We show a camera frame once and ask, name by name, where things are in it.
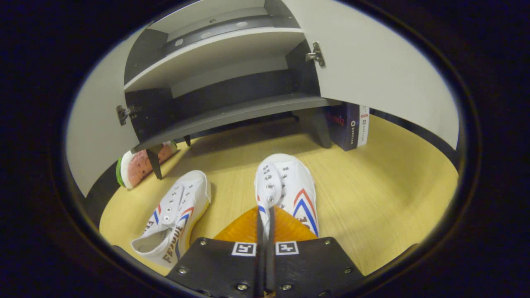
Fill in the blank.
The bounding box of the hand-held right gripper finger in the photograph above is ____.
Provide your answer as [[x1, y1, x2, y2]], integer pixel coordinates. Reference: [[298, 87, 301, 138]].
[[166, 206, 265, 298], [267, 206, 365, 298]]

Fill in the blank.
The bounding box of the white canvas shoe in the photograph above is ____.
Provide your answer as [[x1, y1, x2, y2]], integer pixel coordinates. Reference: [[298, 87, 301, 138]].
[[131, 170, 212, 269], [254, 154, 319, 238]]

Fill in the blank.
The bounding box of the white cabinet door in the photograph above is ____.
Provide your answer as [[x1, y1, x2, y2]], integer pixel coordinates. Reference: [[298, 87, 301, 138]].
[[282, 0, 460, 149], [66, 25, 149, 197]]

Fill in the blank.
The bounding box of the white and grey shoe cabinet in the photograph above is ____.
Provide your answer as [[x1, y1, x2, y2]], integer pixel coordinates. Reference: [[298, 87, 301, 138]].
[[123, 0, 344, 180]]

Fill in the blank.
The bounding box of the dark blue book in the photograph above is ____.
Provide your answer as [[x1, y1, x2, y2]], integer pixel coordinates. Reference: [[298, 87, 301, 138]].
[[325, 103, 361, 151]]

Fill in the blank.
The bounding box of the watermelon slice plush toy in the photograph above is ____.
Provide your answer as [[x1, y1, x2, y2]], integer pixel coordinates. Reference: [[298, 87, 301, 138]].
[[116, 140, 178, 190]]

